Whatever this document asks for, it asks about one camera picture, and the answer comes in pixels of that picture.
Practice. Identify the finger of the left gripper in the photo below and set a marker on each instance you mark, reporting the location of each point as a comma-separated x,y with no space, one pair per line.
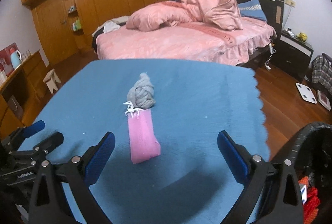
49,141
20,134

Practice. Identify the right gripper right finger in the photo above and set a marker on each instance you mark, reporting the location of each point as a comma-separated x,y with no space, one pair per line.
270,188

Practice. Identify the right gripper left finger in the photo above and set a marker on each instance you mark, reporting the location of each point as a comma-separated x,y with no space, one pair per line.
48,203

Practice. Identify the grey knotted sock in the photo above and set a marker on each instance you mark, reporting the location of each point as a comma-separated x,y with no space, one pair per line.
141,95

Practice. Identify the black lined trash bin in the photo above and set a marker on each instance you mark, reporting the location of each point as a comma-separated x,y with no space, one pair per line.
310,152

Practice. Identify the brown wooden dresser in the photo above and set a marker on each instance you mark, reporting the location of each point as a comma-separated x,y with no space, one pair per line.
23,95

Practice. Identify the orange net bag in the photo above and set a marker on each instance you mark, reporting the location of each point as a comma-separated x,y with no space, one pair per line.
311,207

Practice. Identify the small white wooden stool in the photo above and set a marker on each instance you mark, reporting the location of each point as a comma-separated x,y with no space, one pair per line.
52,80

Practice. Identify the red picture box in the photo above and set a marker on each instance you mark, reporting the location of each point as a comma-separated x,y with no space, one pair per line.
5,60

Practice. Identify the light blue electric kettle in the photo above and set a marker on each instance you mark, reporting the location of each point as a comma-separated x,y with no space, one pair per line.
15,57

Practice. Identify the blue table cloth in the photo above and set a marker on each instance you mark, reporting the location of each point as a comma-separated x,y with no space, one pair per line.
166,166

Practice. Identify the white bathroom scale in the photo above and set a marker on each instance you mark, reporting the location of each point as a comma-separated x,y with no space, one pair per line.
306,93

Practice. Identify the clothes pile on bed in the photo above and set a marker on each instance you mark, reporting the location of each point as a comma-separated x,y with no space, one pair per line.
112,24

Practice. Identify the plaid cloth covered chair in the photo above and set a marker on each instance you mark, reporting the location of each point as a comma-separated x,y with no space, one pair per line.
321,73

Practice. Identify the black bedside table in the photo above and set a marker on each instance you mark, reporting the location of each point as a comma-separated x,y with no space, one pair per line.
292,56

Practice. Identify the yellow toy on nightstand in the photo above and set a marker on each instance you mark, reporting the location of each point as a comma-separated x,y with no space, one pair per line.
302,37

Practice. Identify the telephone on nightstand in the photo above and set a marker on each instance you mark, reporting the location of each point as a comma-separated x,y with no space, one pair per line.
289,32

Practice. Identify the bed with pink sheet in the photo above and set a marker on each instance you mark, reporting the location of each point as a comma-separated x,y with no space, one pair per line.
190,41

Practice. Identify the blue pillow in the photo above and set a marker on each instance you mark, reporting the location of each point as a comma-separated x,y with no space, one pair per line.
252,9

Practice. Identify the pink crumpled duvet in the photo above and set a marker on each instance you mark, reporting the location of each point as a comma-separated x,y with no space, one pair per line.
223,13

